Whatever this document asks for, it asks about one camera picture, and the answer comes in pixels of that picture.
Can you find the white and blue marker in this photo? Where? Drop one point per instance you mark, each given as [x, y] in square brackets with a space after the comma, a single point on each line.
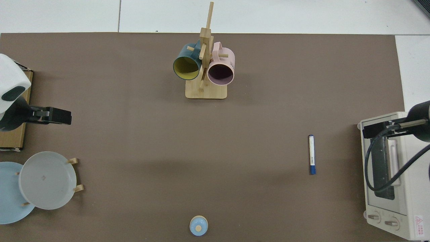
[312, 151]

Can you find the grey plate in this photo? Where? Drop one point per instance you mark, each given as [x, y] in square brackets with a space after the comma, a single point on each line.
[47, 181]

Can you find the pale toaster oven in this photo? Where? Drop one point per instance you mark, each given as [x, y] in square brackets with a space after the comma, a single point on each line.
[413, 188]

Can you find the wooden plate rack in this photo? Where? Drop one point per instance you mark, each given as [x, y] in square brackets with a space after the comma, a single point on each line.
[78, 188]

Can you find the light blue plate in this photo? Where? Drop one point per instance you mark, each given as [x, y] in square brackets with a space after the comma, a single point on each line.
[8, 198]

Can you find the dark grey device corner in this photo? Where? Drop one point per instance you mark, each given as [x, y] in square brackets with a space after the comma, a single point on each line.
[424, 6]

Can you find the dark teal mug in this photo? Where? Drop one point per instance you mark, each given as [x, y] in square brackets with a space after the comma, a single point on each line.
[184, 55]

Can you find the brown table cloth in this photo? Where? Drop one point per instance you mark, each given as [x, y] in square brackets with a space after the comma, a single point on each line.
[235, 151]

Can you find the wooden cup stand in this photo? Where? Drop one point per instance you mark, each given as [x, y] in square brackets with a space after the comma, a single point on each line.
[205, 92]

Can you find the pink mug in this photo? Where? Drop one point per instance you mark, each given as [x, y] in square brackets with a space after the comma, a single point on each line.
[223, 57]

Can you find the small blue round thing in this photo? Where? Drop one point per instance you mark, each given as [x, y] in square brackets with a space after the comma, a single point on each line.
[198, 226]

